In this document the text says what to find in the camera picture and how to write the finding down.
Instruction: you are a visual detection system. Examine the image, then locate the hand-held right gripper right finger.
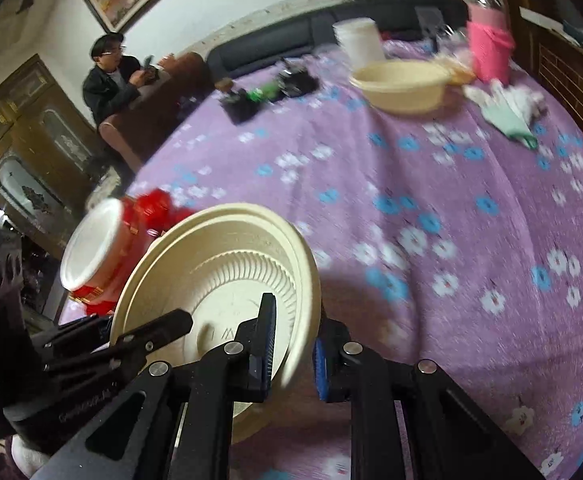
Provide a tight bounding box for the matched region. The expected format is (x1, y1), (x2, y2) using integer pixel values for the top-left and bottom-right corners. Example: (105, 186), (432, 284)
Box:
(312, 319), (547, 480)

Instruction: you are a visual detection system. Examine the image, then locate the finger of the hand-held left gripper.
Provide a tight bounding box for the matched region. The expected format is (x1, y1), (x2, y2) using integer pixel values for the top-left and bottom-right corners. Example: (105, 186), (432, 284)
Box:
(45, 309), (194, 382)
(42, 315), (114, 359)

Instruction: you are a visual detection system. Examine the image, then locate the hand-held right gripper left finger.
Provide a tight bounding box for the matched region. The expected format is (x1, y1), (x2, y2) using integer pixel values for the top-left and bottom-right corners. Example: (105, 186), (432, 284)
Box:
(31, 292), (278, 480)

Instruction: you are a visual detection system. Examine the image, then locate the large beige plastic bowl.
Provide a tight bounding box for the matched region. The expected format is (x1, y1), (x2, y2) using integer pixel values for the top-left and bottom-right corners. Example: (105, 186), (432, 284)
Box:
(108, 203), (322, 443)

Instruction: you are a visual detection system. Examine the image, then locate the white paper bowl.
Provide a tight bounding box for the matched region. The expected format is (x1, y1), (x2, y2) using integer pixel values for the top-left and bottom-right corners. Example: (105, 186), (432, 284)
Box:
(60, 198), (124, 293)

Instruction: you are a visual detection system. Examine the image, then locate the carved wooden cabinet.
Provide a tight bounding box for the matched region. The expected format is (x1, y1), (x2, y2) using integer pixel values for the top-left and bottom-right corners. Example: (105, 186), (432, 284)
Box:
(0, 55), (108, 266)

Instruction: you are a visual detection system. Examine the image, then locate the brown armchair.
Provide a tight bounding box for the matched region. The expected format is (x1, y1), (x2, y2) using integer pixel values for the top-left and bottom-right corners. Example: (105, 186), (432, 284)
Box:
(98, 52), (213, 172)

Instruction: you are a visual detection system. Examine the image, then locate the black box device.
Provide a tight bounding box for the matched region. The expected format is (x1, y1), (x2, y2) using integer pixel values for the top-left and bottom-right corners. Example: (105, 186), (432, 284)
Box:
(278, 67), (319, 98)

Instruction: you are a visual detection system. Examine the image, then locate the black leather sofa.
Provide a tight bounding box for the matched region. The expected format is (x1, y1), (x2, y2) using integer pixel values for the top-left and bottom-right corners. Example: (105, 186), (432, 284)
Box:
(206, 0), (472, 92)

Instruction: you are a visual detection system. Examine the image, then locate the white plastic jar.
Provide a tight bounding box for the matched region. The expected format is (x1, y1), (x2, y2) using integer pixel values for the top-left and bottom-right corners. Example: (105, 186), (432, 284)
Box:
(333, 17), (386, 69)

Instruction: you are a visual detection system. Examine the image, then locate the yellow shallow dish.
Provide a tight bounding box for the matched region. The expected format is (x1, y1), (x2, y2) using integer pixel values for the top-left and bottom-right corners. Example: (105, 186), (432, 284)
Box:
(436, 55), (477, 86)

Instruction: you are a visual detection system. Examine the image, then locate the white work glove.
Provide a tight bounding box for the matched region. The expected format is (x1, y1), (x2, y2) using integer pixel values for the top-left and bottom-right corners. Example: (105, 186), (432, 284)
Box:
(464, 80), (547, 122)

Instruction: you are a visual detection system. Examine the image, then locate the black phone stand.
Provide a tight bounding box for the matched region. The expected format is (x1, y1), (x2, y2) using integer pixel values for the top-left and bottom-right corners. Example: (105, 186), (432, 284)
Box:
(415, 7), (447, 42)

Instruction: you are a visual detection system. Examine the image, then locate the wooden sideboard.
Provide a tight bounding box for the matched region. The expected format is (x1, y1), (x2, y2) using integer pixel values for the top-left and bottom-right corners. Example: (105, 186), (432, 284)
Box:
(491, 0), (583, 166)

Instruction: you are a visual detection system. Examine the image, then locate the pink thermos bottle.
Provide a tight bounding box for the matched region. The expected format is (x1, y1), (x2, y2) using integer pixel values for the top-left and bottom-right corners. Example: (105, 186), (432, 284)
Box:
(466, 0), (508, 28)

